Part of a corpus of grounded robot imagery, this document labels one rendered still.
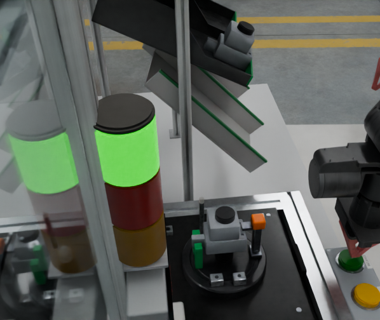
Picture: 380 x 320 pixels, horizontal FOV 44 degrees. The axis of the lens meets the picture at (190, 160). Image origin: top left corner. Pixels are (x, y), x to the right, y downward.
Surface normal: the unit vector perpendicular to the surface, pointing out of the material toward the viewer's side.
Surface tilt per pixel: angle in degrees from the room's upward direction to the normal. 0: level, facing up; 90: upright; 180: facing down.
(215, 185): 0
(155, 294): 0
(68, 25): 90
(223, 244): 90
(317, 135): 0
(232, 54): 90
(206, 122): 90
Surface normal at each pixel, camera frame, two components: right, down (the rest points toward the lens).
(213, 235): 0.09, 0.64
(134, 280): -0.02, -0.77
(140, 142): 0.56, 0.52
